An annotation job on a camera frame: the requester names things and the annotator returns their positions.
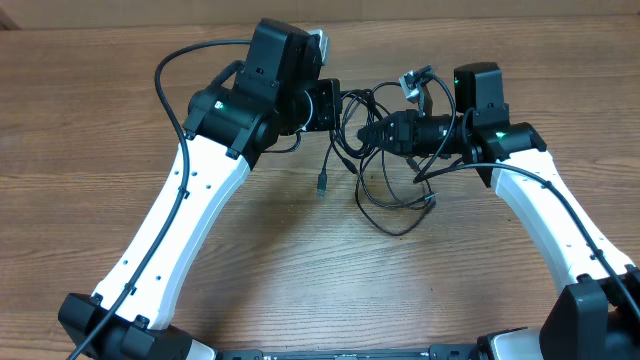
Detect black usb cable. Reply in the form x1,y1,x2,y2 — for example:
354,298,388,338
315,81,439,237

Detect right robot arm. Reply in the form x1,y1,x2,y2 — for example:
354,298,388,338
357,62,639,359

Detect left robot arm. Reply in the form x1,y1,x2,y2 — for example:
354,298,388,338
58,19,341,360

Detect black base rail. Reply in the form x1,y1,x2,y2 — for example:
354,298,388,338
215,344,489,360

